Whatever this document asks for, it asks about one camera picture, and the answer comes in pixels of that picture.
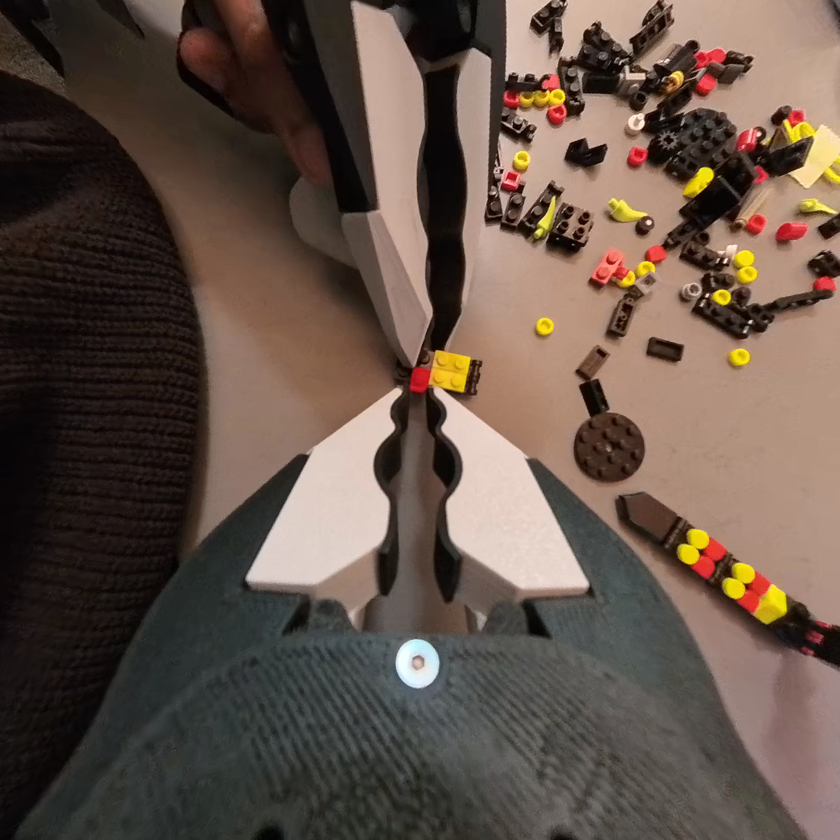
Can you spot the person's left hand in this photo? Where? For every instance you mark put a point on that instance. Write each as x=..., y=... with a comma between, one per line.
x=249, y=65

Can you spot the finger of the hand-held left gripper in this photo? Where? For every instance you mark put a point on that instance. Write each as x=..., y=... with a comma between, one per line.
x=476, y=164
x=394, y=164

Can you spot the dark lego plate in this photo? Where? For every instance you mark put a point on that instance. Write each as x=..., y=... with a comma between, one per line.
x=476, y=379

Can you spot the small red lego piece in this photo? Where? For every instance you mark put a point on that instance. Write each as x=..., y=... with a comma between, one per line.
x=420, y=379

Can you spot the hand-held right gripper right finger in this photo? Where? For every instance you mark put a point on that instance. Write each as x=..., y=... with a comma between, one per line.
x=512, y=525

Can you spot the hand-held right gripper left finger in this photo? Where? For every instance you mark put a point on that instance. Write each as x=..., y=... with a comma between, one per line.
x=315, y=525

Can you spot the black round lego plate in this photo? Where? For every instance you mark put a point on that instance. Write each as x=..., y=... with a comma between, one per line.
x=609, y=447

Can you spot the pile of lego pieces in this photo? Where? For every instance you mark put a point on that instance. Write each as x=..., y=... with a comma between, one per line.
x=695, y=141

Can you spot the black red yellow lego assembly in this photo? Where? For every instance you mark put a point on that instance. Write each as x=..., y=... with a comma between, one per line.
x=649, y=515

